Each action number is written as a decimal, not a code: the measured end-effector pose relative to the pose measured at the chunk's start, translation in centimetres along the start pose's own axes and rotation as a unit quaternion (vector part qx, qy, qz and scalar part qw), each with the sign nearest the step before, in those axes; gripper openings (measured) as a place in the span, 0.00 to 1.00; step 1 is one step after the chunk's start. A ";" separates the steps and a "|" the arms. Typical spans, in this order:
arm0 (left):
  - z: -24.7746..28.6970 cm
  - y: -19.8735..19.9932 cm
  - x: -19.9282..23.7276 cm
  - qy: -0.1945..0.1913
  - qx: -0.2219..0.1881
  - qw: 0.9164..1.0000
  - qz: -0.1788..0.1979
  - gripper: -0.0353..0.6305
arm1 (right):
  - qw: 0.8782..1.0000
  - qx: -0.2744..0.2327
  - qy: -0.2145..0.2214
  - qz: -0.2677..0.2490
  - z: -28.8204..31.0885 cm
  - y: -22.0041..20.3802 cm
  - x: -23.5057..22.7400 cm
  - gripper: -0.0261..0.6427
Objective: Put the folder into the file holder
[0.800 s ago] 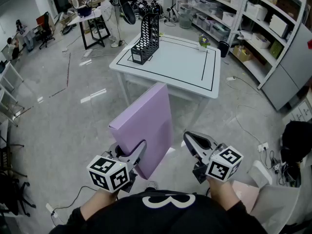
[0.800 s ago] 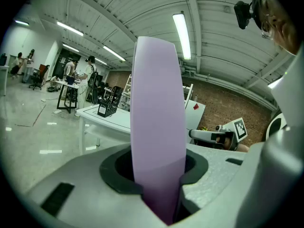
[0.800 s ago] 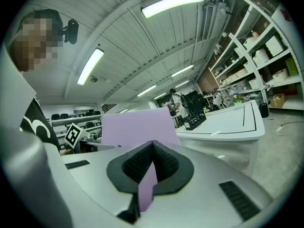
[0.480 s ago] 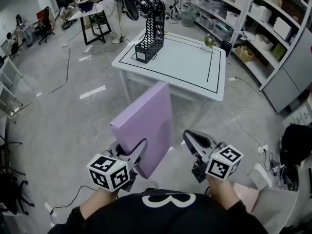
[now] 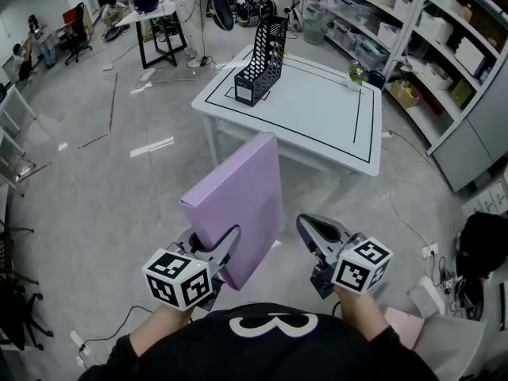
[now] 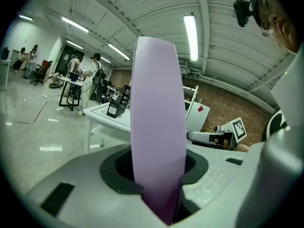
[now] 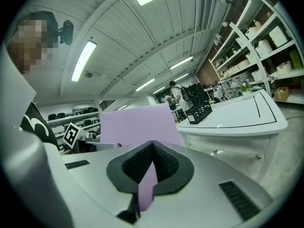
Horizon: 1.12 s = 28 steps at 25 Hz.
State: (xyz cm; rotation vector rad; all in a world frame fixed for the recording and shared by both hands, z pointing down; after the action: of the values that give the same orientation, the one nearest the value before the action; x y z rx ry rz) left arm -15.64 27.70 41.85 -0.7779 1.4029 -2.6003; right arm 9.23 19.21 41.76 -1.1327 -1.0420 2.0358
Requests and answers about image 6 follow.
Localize black and red office chair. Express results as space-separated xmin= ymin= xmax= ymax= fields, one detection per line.
xmin=30 ymin=59 xmax=53 ymax=86

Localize pale purple plate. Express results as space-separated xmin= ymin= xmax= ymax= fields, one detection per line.
xmin=130 ymin=36 xmax=187 ymax=226

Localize black head-mounted camera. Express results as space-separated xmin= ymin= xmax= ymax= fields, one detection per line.
xmin=233 ymin=0 xmax=253 ymax=28

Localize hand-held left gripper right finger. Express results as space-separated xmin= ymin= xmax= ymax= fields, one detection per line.
xmin=175 ymin=143 xmax=259 ymax=228

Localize black shirt with white print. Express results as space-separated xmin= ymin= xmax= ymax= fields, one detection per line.
xmin=261 ymin=107 xmax=288 ymax=142

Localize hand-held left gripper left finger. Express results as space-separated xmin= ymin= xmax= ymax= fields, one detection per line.
xmin=25 ymin=143 xmax=167 ymax=228

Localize white ladder frame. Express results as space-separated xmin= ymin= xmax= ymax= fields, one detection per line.
xmin=182 ymin=85 xmax=200 ymax=118

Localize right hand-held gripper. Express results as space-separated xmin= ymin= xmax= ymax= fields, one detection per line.
xmin=186 ymin=117 xmax=247 ymax=152

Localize black wire rack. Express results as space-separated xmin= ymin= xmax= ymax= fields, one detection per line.
xmin=106 ymin=85 xmax=132 ymax=119

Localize black-framed work table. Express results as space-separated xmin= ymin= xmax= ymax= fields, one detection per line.
xmin=58 ymin=76 xmax=84 ymax=112

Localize clear-framed glasses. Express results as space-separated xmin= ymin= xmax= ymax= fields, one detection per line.
xmin=260 ymin=0 xmax=279 ymax=38

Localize white cabinet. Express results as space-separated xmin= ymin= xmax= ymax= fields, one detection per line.
xmin=0 ymin=58 xmax=12 ymax=91

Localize white table with black lines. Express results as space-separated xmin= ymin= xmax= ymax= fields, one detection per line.
xmin=83 ymin=102 xmax=132 ymax=153

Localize white board panel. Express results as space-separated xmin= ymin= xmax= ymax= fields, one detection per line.
xmin=185 ymin=101 xmax=211 ymax=133

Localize person's head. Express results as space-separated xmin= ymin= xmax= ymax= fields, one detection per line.
xmin=258 ymin=0 xmax=304 ymax=55

